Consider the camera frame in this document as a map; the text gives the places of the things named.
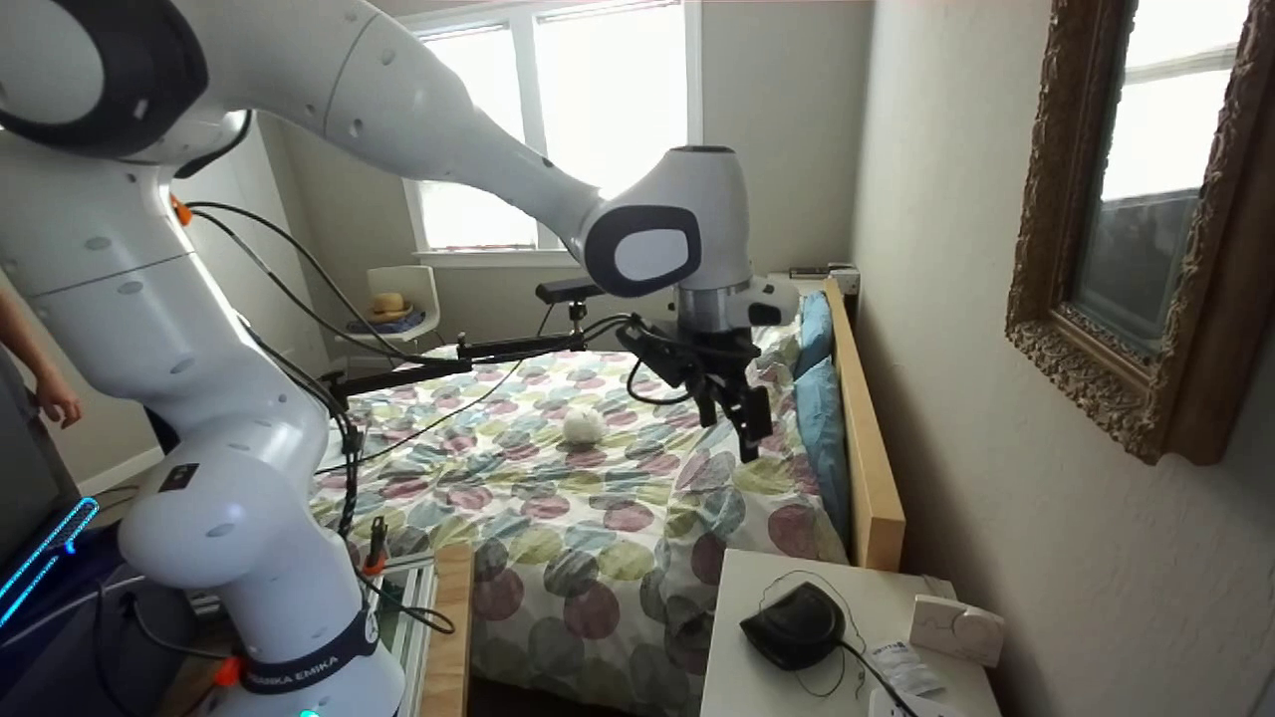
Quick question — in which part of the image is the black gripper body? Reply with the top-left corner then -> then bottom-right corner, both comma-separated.
668,321 -> 763,402

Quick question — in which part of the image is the white plastic box device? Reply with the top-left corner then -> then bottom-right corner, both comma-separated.
909,591 -> 1012,670

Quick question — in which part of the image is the person bare forearm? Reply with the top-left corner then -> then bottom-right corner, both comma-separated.
0,291 -> 63,392

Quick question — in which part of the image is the person hand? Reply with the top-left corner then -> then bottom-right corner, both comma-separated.
32,376 -> 85,430

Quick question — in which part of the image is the blue pillow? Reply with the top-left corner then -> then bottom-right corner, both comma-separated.
788,291 -> 854,535

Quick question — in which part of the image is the light wooden headboard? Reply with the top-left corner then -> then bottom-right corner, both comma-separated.
817,272 -> 909,575

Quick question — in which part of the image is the small white ball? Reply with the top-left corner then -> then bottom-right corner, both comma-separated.
555,405 -> 611,450

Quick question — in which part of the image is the floral bedspread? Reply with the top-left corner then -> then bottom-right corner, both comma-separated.
311,345 -> 854,717

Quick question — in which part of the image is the black alarm clock radio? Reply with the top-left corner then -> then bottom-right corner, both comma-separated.
736,578 -> 849,672

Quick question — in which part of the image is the white framed window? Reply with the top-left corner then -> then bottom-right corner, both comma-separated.
393,0 -> 711,259

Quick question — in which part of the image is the white nightstand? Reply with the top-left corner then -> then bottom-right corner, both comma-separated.
699,544 -> 1010,717

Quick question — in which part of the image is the sanitizing wipe packet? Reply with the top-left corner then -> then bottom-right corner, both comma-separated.
869,643 -> 953,708

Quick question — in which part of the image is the wooden desk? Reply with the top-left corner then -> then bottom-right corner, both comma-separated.
419,542 -> 477,717

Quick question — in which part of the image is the gold framed picture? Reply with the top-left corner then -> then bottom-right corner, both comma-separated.
1004,0 -> 1275,471

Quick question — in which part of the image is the dark box with cyan light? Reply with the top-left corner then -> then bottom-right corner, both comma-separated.
0,356 -> 104,632

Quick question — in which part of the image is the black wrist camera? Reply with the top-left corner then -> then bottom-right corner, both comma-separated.
619,317 -> 695,392

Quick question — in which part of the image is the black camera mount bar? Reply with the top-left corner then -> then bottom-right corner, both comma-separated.
324,275 -> 640,402

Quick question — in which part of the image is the thick black clock cord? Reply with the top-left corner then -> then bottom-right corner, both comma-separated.
832,632 -> 919,717

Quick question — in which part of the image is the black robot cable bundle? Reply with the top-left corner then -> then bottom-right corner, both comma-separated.
170,196 -> 470,643

